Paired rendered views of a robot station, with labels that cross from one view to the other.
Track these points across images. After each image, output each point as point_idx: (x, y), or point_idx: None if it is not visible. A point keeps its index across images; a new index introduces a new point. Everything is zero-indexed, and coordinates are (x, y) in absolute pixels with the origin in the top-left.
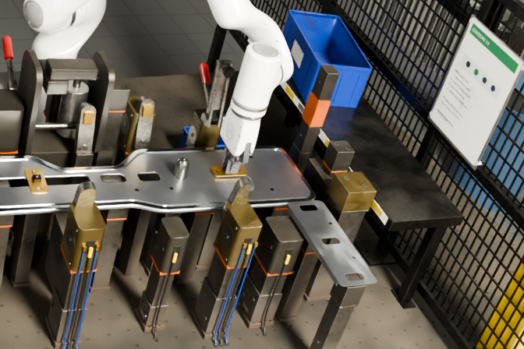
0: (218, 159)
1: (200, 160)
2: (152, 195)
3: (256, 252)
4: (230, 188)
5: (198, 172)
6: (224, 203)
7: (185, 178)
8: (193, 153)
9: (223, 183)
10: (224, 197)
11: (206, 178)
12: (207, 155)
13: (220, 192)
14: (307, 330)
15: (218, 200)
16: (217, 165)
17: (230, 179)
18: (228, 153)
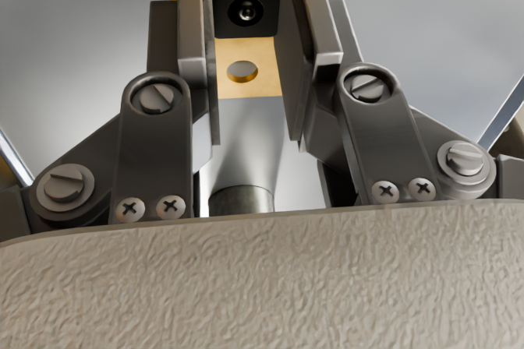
0: None
1: (86, 111)
2: None
3: None
4: (425, 19)
5: (224, 142)
6: (522, 81)
7: (271, 192)
8: (18, 128)
9: (359, 47)
10: (486, 76)
11: (281, 120)
12: (5, 60)
13: (436, 88)
14: None
15: (489, 111)
16: (137, 27)
17: None
18: (211, 148)
